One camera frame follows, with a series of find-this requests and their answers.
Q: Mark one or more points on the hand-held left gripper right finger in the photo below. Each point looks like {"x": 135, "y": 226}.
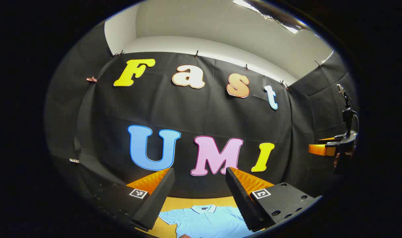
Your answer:
{"x": 242, "y": 198}

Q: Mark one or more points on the small white tag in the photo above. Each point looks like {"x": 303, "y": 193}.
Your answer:
{"x": 74, "y": 160}

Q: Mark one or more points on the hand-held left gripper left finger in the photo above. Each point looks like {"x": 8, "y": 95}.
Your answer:
{"x": 156, "y": 198}

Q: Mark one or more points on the light blue T-shirt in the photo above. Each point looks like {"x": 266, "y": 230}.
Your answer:
{"x": 204, "y": 224}

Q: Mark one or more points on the black backdrop cloth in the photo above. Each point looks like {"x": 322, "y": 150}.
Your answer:
{"x": 204, "y": 115}

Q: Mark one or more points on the row of backdrop clips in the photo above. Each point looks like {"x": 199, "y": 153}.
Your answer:
{"x": 92, "y": 79}

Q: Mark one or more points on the ceiling light fixture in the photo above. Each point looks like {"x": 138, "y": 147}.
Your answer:
{"x": 273, "y": 15}

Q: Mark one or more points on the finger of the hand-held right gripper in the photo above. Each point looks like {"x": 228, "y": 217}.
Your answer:
{"x": 321, "y": 149}
{"x": 330, "y": 138}

